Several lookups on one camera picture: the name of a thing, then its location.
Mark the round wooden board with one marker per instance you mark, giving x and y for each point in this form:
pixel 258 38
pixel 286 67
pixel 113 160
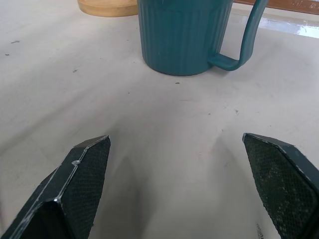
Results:
pixel 107 7

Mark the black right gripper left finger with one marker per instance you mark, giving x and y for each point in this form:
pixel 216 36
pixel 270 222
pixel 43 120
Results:
pixel 74 189

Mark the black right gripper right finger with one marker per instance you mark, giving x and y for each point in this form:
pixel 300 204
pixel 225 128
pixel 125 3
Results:
pixel 281 184

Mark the teal ribbed mug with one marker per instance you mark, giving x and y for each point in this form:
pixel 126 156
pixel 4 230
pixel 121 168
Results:
pixel 179 37

